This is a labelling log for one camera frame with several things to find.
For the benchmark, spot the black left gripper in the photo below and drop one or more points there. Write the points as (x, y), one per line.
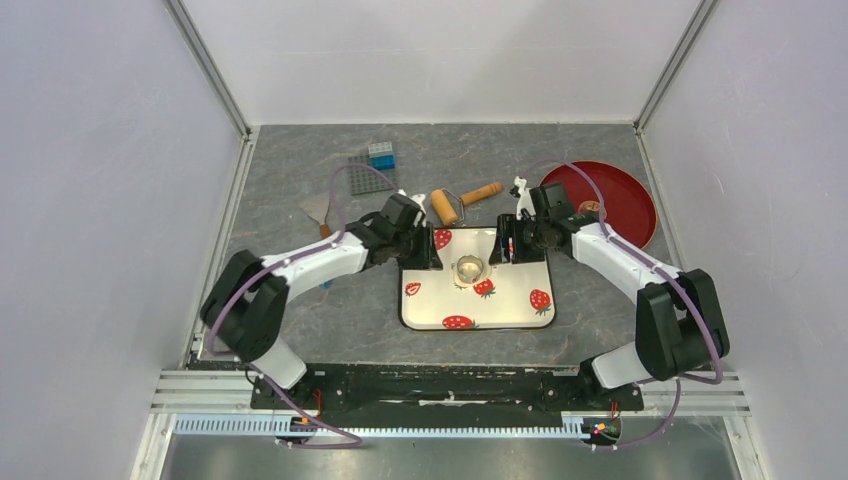
(429, 258)

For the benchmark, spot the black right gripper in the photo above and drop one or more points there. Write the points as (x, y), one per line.
(501, 252)

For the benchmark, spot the metal ring cutter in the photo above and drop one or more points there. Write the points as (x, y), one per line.
(469, 259)

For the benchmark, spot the strawberry print enamel tray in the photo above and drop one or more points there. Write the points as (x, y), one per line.
(515, 296)

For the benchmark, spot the wooden dough roller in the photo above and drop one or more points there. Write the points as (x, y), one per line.
(450, 207)

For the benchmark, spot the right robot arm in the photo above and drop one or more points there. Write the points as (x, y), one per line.
(680, 330)

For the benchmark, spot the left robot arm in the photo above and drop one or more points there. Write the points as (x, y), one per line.
(246, 305)

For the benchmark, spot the white dough ball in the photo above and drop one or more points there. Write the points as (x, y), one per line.
(468, 275)

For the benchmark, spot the grey lego baseplate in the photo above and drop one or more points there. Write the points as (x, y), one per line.
(364, 178)

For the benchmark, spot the blue grey lego bricks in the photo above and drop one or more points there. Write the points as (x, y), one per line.
(381, 156)

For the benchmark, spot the red round plate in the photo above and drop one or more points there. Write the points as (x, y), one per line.
(628, 206)

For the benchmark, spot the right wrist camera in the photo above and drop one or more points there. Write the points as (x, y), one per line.
(521, 192)

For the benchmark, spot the metal scraper wooden handle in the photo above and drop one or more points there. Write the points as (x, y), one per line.
(316, 208)

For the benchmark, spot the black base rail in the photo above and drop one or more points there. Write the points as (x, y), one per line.
(452, 396)

